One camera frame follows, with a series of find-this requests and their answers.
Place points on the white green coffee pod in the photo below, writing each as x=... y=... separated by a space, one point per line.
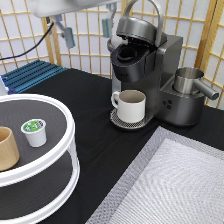
x=34 y=131

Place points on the white ceramic mug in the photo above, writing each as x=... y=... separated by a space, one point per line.
x=129 y=105

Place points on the white two-tier round shelf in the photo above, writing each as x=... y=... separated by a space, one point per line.
x=44 y=177

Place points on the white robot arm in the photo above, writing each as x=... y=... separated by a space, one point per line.
x=56 y=8

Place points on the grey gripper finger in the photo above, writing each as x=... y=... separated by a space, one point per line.
x=67 y=33
x=107 y=22

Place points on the blue ridged tray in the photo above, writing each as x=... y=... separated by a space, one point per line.
x=27 y=76

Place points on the grey woven placemat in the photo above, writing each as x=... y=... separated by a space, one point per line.
x=173 y=180

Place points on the grey coffee machine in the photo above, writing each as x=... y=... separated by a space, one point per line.
x=148 y=62

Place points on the wooden cup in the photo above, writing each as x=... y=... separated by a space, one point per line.
x=9 y=153

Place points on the wooden shoji screen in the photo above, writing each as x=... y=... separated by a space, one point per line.
x=199 y=22

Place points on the black tablecloth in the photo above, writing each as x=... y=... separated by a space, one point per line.
x=105 y=151

